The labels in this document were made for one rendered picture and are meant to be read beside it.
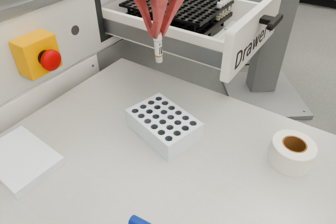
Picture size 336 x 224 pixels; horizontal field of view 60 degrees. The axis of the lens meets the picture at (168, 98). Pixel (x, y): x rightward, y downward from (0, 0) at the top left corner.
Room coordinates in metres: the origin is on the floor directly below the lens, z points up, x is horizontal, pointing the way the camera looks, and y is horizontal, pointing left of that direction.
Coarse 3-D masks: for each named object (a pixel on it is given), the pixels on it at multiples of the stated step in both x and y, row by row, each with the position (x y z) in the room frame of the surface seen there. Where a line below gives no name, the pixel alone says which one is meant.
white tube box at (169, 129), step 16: (160, 96) 0.46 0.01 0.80; (128, 112) 0.41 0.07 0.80; (144, 112) 0.41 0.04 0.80; (160, 112) 0.42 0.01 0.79; (176, 112) 0.42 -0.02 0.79; (144, 128) 0.37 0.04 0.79; (160, 128) 0.37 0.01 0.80; (176, 128) 0.37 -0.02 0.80; (192, 128) 0.37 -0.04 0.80; (160, 144) 0.34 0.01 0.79; (176, 144) 0.34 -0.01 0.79; (192, 144) 0.36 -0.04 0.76
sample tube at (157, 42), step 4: (160, 32) 0.37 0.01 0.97; (160, 36) 0.37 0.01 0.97; (156, 40) 0.37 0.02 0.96; (160, 40) 0.37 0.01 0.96; (156, 44) 0.37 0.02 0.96; (160, 44) 0.37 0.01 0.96; (156, 48) 0.37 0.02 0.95; (160, 48) 0.37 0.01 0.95; (156, 52) 0.37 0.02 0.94; (160, 52) 0.37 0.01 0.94; (156, 56) 0.37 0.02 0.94; (160, 56) 0.37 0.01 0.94; (156, 60) 0.37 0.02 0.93; (160, 60) 0.37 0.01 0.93
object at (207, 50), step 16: (112, 0) 0.73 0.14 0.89; (240, 0) 0.74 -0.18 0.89; (112, 16) 0.66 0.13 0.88; (128, 16) 0.63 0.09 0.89; (240, 16) 0.73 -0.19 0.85; (112, 32) 0.66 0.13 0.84; (128, 32) 0.63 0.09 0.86; (144, 32) 0.60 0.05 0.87; (176, 32) 0.56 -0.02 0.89; (192, 32) 0.54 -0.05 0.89; (176, 48) 0.55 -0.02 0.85; (192, 48) 0.53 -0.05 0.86; (208, 48) 0.52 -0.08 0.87; (208, 64) 0.51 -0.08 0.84
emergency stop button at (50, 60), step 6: (42, 54) 0.46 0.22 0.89; (48, 54) 0.46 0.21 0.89; (54, 54) 0.47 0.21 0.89; (42, 60) 0.45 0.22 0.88; (48, 60) 0.45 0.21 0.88; (54, 60) 0.46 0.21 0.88; (60, 60) 0.47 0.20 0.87; (42, 66) 0.45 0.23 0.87; (48, 66) 0.45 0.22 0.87; (54, 66) 0.46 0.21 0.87
